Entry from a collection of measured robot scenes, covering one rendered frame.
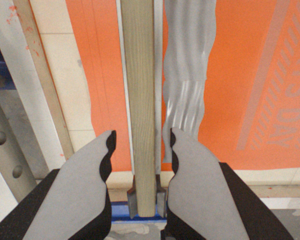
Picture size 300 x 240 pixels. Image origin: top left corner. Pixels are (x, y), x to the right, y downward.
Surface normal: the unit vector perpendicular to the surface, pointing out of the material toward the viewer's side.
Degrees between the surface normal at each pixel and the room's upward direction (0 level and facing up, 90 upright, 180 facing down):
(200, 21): 33
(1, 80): 0
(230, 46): 0
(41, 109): 0
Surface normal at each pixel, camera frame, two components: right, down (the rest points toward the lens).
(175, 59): -0.63, 0.41
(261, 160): 0.01, 0.45
